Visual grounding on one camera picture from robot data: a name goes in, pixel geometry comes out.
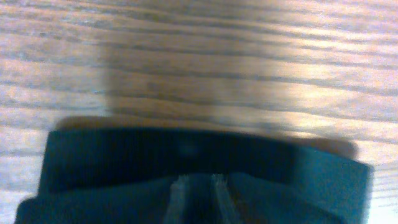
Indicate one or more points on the black t-shirt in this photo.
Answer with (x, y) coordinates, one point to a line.
(145, 175)

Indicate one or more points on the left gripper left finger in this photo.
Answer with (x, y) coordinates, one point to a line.
(178, 200)

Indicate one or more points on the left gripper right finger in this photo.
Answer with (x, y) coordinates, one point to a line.
(227, 210)

